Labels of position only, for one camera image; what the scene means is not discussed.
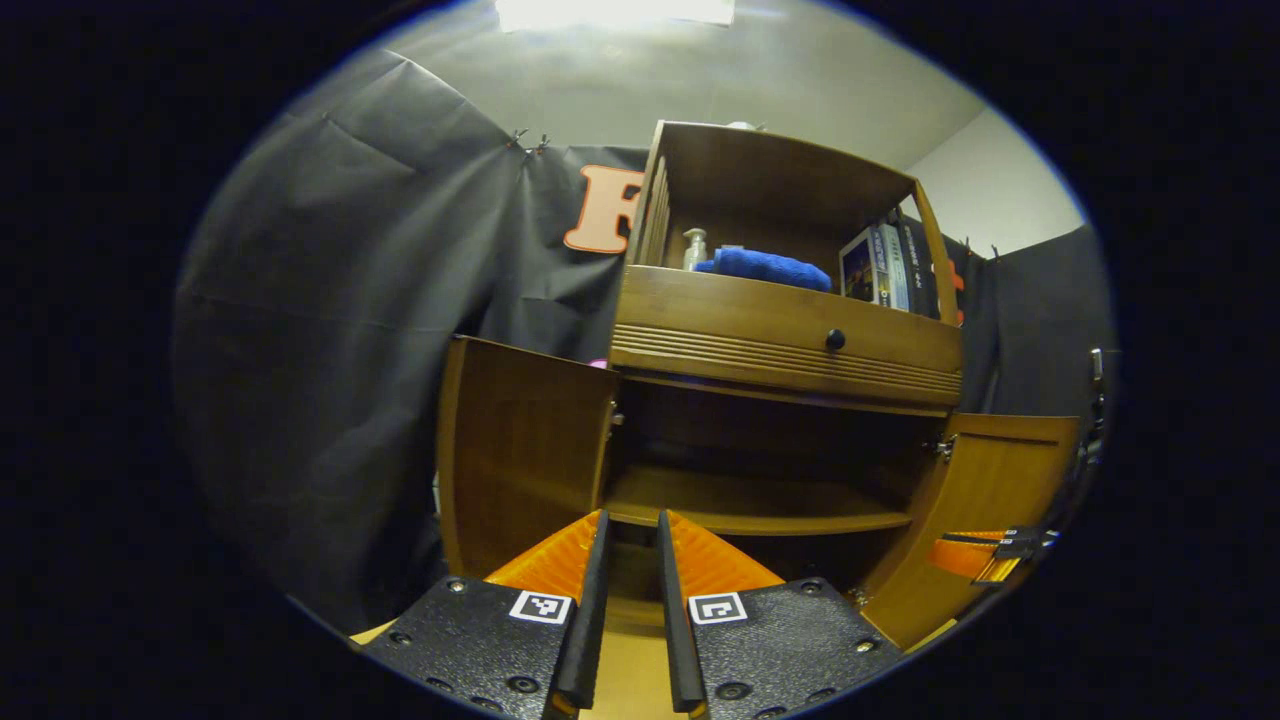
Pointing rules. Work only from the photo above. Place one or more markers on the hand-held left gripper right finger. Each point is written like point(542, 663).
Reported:
point(678, 630)

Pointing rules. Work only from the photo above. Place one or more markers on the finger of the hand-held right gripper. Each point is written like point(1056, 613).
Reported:
point(960, 558)

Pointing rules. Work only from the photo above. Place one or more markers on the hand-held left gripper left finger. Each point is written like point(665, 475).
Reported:
point(588, 630)

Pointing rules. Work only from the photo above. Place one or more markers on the wooden shoe cabinet door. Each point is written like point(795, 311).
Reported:
point(980, 480)
point(520, 450)

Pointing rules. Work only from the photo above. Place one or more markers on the wooden double-door shoe cabinet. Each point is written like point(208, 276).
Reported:
point(760, 320)

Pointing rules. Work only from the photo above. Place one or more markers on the metal door hinge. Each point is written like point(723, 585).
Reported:
point(616, 415)
point(945, 447)

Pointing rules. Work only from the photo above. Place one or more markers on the wooden inner cabinet shelf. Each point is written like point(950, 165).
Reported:
point(750, 505)

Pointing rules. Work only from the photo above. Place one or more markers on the wooden cabinet drawer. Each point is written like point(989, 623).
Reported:
point(760, 320)

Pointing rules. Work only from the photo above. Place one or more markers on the black round drawer knob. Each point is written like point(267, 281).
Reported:
point(835, 340)

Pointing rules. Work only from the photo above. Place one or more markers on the pale spine book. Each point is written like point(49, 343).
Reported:
point(893, 268)

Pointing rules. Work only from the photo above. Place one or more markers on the picture cover book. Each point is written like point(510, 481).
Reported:
point(858, 268)

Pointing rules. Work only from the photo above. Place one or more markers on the blue folded towel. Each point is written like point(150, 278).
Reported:
point(765, 268)

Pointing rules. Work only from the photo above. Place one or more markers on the clear pump bottle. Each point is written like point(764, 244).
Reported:
point(694, 252)

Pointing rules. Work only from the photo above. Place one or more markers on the black backdrop cloth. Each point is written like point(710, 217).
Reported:
point(320, 330)

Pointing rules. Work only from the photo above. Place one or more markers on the ceiling light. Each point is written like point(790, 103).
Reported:
point(610, 12)

